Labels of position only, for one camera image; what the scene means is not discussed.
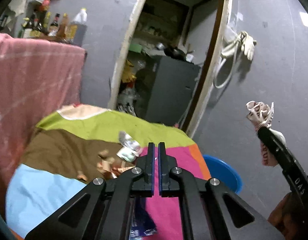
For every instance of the pink white wrapper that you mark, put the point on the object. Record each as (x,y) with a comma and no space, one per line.
(261,115)

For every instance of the orange peel scraps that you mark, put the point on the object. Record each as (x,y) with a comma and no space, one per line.
(108,166)

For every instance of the black wok on cabinet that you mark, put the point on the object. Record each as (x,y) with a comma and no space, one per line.
(176,53)

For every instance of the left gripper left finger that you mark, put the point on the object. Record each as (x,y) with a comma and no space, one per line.
(102,209)

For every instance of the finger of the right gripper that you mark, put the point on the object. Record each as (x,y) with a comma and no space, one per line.
(292,170)

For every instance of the dark soy sauce bottle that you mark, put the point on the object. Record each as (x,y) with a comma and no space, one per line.
(54,26)

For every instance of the white green wrapper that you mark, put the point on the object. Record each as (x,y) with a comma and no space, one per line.
(129,147)

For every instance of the dark grey cabinet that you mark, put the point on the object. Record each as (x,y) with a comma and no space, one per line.
(170,91)

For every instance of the multicolour patchwork tablecloth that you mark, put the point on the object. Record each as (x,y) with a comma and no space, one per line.
(70,139)

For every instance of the white rubber gloves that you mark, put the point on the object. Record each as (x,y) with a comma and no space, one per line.
(248,44)

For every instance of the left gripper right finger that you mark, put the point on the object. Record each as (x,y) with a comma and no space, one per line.
(209,209)

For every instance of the wooden door frame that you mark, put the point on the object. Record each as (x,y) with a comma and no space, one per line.
(204,88)

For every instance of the person's right hand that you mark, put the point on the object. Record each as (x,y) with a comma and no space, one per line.
(287,217)

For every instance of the blue plastic bucket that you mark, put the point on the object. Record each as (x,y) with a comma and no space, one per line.
(224,172)

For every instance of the blue plastic wrapper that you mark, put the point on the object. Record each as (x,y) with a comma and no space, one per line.
(142,225)

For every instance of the green box on shelf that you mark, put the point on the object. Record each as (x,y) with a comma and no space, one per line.
(134,47)

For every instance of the beige hanging rag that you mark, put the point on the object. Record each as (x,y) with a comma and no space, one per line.
(17,6)

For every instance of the brown sauce bottle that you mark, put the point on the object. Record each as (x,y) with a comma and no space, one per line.
(61,33)

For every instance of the pink hanging cloth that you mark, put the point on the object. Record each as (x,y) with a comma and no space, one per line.
(36,78)

